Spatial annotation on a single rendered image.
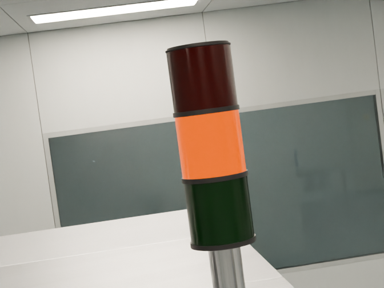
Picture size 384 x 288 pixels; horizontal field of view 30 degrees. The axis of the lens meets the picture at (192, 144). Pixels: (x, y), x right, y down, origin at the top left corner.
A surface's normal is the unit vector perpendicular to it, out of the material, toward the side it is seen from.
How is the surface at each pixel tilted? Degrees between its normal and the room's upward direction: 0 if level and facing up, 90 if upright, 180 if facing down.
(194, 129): 90
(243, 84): 90
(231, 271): 90
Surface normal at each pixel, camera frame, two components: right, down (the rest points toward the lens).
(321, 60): 0.11, 0.04
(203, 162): -0.28, 0.09
